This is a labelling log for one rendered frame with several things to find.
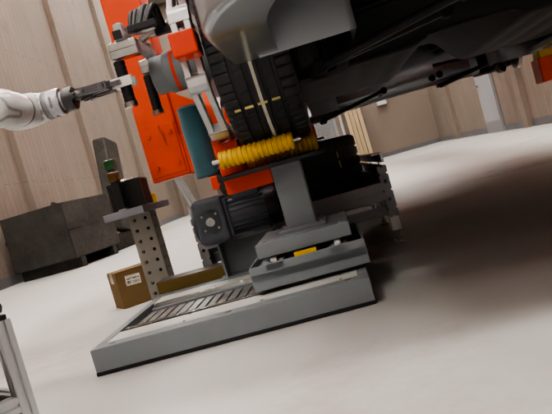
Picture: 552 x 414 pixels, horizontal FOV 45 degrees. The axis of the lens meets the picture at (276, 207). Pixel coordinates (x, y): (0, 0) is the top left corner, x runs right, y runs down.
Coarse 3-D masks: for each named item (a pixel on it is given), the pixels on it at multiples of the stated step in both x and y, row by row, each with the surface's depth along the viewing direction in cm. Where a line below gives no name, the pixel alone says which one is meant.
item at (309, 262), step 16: (352, 224) 248; (336, 240) 202; (352, 240) 218; (272, 256) 207; (288, 256) 223; (304, 256) 201; (320, 256) 201; (336, 256) 200; (352, 256) 200; (368, 256) 200; (256, 272) 202; (272, 272) 202; (288, 272) 202; (304, 272) 201; (320, 272) 201; (336, 272) 205; (256, 288) 203; (272, 288) 206
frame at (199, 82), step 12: (168, 0) 202; (180, 0) 200; (168, 12) 198; (180, 12) 197; (168, 24) 197; (180, 24) 198; (204, 72) 197; (192, 84) 198; (204, 84) 198; (192, 96) 201; (216, 96) 248; (204, 108) 205; (216, 108) 205; (204, 120) 208; (216, 132) 212; (228, 132) 213
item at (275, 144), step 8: (272, 136) 211; (280, 136) 210; (288, 136) 209; (296, 136) 211; (248, 144) 212; (256, 144) 211; (264, 144) 210; (272, 144) 210; (280, 144) 209; (288, 144) 210; (224, 152) 212; (232, 152) 211; (240, 152) 211; (248, 152) 211; (256, 152) 210; (264, 152) 210; (272, 152) 210; (216, 160) 213; (224, 160) 211; (232, 160) 211; (240, 160) 212; (248, 160) 212; (224, 168) 213
